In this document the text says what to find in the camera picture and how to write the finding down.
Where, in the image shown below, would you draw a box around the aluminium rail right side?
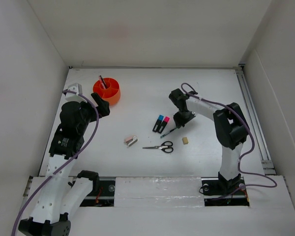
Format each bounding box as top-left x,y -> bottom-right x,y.
236,64 -> 277,176

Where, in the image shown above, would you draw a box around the pink cap black highlighter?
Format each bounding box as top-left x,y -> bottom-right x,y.
157,117 -> 170,134

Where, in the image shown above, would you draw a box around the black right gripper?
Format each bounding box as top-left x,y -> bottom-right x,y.
174,110 -> 197,127

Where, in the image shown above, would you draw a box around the black pen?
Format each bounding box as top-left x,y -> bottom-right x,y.
98,75 -> 106,89

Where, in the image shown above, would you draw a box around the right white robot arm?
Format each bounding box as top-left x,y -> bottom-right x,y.
169,88 -> 249,196

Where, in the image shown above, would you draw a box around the pink white pen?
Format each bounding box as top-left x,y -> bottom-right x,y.
101,78 -> 107,89

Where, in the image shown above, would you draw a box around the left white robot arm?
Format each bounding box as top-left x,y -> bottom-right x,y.
11,90 -> 110,236

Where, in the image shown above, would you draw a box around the pink white mini stapler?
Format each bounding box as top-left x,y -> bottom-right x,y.
124,135 -> 138,147

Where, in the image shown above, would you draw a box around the blue cap black highlighter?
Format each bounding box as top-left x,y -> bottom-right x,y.
152,115 -> 164,133

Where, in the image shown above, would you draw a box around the tan eraser block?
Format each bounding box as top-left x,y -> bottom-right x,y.
182,137 -> 189,145

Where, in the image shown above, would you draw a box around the black handled scissors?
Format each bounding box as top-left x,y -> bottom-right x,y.
143,141 -> 174,153

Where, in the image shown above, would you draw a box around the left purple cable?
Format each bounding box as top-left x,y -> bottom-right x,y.
11,89 -> 100,236

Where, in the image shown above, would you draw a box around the green gel pen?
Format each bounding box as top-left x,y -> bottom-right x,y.
160,127 -> 177,139

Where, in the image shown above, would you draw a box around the orange round desk organizer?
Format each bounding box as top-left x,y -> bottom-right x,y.
93,77 -> 121,106

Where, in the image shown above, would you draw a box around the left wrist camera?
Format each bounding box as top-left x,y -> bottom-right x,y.
65,83 -> 83,103

